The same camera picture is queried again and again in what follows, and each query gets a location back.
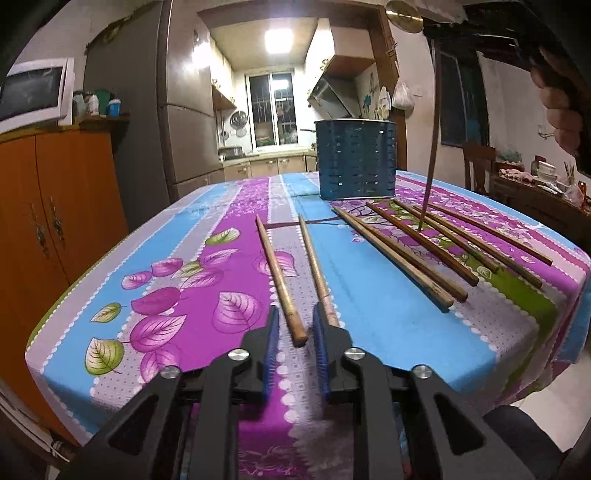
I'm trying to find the kitchen wall cabinet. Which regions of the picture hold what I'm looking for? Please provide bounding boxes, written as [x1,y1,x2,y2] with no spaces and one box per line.
[322,27,376,78]

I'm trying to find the dark wooden chair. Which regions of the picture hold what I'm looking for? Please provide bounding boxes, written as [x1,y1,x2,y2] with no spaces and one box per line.
[462,142,498,195]

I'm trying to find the round gold wall plate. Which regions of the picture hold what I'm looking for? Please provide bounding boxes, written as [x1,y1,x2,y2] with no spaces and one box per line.
[385,0,424,34]

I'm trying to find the orange wooden cabinet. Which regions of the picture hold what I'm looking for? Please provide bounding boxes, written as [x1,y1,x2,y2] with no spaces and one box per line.
[0,117,131,441]

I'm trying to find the blue perforated utensil holder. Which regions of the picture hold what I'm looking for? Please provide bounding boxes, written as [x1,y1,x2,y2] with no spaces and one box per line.
[314,119,398,201]

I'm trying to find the beige kitchen base cabinets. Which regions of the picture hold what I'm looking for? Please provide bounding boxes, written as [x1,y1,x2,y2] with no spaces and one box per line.
[221,152,320,184]

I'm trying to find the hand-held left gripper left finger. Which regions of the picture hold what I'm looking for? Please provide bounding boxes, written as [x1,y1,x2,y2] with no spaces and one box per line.
[58,305,282,480]

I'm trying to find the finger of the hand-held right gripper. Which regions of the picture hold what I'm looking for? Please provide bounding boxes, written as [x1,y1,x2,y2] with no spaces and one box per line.
[429,36,532,70]
[422,21,518,38]

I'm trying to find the cluttered wooden side table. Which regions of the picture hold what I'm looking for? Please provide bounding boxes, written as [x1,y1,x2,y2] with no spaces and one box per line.
[489,159,591,243]

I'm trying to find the floral striped tablecloth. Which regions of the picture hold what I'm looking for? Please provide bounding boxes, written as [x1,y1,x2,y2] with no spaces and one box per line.
[25,170,591,480]

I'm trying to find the grey refrigerator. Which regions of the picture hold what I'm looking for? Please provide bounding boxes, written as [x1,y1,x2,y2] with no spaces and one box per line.
[84,0,221,232]

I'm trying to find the steel range hood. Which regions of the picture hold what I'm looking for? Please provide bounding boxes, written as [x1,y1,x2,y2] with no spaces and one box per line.
[308,76,360,120]

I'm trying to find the barred kitchen window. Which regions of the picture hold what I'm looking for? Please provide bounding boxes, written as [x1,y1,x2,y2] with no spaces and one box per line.
[248,71,297,149]

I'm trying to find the person's right hand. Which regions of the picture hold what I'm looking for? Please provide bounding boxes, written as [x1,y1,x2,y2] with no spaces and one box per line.
[531,48,581,155]

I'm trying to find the hanging white plastic bag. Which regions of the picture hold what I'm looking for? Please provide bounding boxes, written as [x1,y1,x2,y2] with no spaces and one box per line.
[391,79,415,110]

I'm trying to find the white microwave oven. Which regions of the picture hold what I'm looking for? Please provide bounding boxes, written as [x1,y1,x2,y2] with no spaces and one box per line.
[0,58,75,136]

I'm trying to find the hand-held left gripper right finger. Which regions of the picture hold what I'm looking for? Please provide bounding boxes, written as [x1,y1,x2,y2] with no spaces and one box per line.
[311,302,536,480]

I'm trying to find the dark room window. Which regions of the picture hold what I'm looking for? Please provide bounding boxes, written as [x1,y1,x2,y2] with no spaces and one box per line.
[438,46,490,149]

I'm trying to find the square ceiling light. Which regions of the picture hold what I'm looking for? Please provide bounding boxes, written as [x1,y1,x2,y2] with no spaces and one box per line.
[264,29,295,55]

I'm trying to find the light wooden chopstick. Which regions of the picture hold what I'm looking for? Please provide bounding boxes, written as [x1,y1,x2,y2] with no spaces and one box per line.
[255,215,309,348]
[298,213,341,328]

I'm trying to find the bottles on cabinet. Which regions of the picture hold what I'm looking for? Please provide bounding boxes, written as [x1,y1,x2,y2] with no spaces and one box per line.
[73,89,123,119]

